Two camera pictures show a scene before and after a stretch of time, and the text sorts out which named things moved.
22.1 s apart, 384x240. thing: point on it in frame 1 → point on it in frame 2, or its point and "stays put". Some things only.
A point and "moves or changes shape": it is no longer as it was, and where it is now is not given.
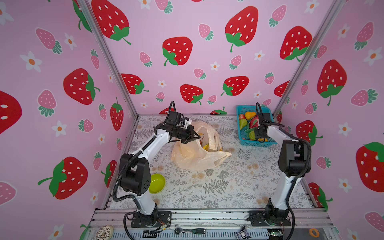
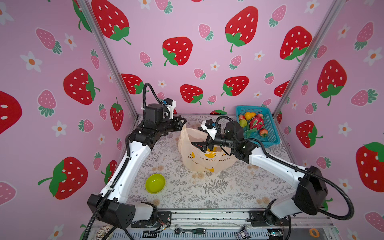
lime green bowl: (158, 183) stays put
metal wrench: (194, 231) stays put
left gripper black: (190, 132) → (175, 123)
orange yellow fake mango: (249, 115) stays put
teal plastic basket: (244, 138) stays put
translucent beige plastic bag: (203, 152) moves or changes shape
